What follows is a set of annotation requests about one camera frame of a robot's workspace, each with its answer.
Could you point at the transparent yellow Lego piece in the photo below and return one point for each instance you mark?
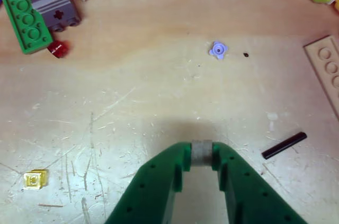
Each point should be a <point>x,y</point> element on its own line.
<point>35,179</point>

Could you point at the tan Lego plate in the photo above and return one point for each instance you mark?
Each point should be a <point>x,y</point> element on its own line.
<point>327,70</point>

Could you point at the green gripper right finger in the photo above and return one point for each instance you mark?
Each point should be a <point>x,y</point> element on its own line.
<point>249,197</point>

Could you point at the small grey Lego piece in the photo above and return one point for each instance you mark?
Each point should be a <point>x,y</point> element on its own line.
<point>201,153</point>

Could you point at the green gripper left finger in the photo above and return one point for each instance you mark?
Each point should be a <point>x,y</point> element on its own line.
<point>153,189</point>

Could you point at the green Lego plate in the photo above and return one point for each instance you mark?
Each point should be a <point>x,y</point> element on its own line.
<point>26,20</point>

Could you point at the lavender Lego flower piece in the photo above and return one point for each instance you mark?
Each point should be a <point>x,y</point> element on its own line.
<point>218,49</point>

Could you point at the transparent red Lego piece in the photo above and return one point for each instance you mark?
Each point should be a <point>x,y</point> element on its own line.
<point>58,49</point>

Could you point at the black Lego rod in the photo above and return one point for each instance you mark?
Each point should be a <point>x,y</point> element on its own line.
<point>284,145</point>

